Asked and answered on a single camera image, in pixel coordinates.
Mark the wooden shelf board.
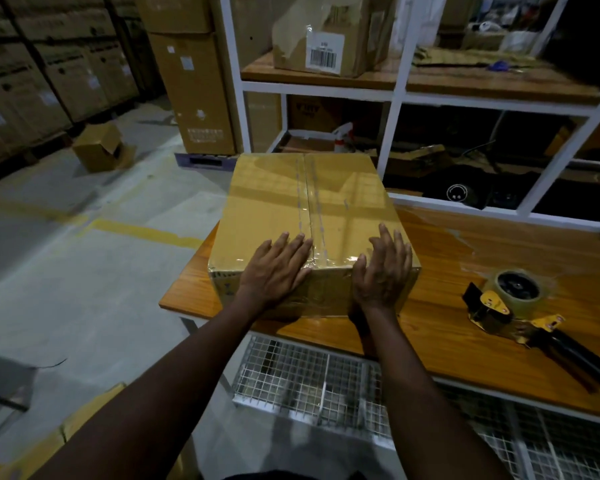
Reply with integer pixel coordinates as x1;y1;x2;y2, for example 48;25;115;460
241;49;600;107

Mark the black monitor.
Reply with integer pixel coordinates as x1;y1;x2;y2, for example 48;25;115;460
545;0;600;91

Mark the yellow-brown cardboard box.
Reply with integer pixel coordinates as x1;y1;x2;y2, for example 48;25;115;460
207;152;422;321

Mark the blue pallet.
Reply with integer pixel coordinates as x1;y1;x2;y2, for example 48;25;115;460
175;152;237;169

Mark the taped box with barcode label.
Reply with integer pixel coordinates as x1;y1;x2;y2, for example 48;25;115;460
271;0;396;79

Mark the tall plain cardboard box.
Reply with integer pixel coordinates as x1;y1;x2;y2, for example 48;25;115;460
212;0;283;155

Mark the black round-logo device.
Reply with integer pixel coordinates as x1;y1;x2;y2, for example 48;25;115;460
432;172;481;208

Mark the wide brown cardboard box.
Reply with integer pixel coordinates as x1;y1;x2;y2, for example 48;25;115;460
135;0;213;35

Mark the white spray bottle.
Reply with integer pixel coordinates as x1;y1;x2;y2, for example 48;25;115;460
329;122;356;155

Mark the yellow black tape dispenser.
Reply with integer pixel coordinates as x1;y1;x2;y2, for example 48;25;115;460
461;280;600;393

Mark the person's left hand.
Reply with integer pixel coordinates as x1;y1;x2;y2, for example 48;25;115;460
235;232;315;315

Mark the yellow cardboard box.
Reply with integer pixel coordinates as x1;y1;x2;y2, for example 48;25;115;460
0;382;129;480

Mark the person's right forearm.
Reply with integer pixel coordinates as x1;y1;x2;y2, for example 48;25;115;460
365;307;511;480

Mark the white wire mesh shelf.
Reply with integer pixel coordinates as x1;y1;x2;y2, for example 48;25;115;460
232;334;600;480

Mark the wall of stacked cartons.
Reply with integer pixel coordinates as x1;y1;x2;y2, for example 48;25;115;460
0;0;166;171

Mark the dark-legged table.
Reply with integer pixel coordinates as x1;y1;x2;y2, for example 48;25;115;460
0;349;36;413

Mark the white metal shelf frame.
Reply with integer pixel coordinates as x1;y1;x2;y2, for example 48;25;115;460
219;0;600;233

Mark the flattened cardboard sheet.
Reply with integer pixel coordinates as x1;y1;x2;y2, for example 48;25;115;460
412;44;541;69

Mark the person's left forearm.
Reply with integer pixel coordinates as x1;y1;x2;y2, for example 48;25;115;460
29;299;261;480

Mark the person's right hand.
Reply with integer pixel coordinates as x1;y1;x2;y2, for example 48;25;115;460
352;223;413;315

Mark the orange wooden table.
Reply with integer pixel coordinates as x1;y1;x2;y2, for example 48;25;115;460
159;202;600;421

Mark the printed brown cardboard box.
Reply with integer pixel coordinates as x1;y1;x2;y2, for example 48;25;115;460
285;94;343;133

